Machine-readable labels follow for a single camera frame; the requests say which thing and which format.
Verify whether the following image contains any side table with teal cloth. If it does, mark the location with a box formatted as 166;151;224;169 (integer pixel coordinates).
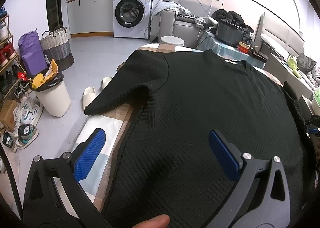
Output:
196;31;265;69

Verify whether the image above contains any cardboard box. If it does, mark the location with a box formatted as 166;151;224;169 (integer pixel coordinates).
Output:
0;100;17;132

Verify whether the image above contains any black cooking pot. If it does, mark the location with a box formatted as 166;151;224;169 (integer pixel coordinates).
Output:
215;20;245;48

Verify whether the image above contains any right cream slipper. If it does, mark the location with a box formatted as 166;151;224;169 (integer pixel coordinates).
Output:
101;77;112;90

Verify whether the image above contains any green plastic bag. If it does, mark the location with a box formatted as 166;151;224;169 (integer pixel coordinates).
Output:
286;55;301;78

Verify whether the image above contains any black tray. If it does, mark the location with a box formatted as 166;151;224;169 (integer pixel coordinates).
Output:
248;48;267;63

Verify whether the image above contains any teal green sneaker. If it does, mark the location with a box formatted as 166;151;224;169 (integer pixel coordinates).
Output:
16;123;39;149

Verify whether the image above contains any white sneakers pile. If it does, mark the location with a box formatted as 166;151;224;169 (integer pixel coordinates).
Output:
13;97;43;138

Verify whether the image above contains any white round stool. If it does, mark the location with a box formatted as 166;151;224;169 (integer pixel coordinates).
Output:
160;36;184;47

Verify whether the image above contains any checkered bed cover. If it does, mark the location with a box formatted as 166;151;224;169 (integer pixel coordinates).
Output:
53;43;284;212

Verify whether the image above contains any red bowl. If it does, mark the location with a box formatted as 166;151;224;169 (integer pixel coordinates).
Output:
238;42;251;54

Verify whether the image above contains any woven grey white basket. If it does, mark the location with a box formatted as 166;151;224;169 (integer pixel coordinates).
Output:
40;25;74;72

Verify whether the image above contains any wooden shoe rack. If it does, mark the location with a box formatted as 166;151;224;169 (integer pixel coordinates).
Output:
1;7;25;104

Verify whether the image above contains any white trash bin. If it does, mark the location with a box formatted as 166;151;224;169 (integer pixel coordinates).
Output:
35;80;72;117

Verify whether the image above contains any pile of black clothes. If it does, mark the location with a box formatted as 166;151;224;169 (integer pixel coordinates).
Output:
211;9;254;46

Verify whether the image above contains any purple bag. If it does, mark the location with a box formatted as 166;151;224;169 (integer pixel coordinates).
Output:
18;30;47;77

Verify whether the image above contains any left hand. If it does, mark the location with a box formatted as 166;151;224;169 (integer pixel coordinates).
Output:
133;214;170;228

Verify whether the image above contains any black trash bag with wrappers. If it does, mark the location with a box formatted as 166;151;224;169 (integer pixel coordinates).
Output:
30;59;64;92

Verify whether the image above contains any black knit sweater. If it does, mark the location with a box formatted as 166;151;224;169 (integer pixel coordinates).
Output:
85;50;316;227

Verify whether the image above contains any kitchen counter cabinet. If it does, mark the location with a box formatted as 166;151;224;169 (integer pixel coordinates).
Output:
67;0;114;38

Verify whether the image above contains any white washing machine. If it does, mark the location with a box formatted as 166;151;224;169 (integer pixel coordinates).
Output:
113;0;152;40

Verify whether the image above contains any grey sofa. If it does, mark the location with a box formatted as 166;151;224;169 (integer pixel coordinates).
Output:
155;0;210;48

